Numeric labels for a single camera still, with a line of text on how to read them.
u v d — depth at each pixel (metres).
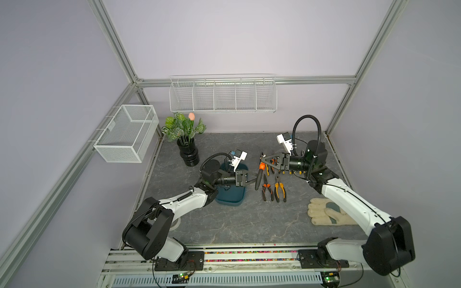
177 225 0.82
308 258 0.74
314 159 0.57
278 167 0.64
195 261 0.74
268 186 0.94
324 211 0.85
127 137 0.84
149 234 0.43
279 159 0.64
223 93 0.97
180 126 0.89
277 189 0.94
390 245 0.39
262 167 0.67
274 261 0.75
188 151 0.97
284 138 0.67
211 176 0.62
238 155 0.69
